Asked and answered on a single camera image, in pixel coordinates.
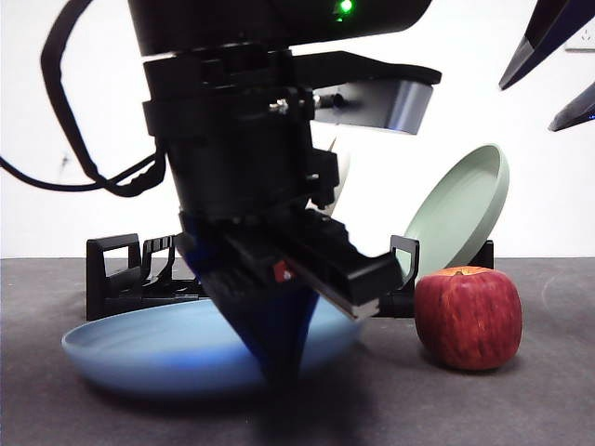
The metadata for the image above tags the blue plate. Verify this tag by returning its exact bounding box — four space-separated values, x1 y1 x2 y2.
60 296 366 401

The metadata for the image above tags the red apple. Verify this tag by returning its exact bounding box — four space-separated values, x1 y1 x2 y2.
413 266 524 372

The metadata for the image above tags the cream plate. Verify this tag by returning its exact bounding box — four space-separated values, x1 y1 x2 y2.
324 135 353 219

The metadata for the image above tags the black plate rack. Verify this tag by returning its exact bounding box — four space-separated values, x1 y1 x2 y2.
86 232 495 321

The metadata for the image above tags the green plate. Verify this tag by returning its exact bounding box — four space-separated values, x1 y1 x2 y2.
402 143 510 282

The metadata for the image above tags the white wall socket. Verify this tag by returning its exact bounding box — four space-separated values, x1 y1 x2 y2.
564 22 595 53

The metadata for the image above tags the thin black cable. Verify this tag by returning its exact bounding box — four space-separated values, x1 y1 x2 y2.
0 155 157 193

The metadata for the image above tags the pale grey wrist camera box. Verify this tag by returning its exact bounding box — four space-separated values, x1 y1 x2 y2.
313 78 436 137

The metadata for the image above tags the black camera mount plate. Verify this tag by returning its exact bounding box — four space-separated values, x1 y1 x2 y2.
290 49 443 87

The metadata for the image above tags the thick black sleeved cable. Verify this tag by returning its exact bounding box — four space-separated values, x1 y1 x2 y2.
40 0 168 199

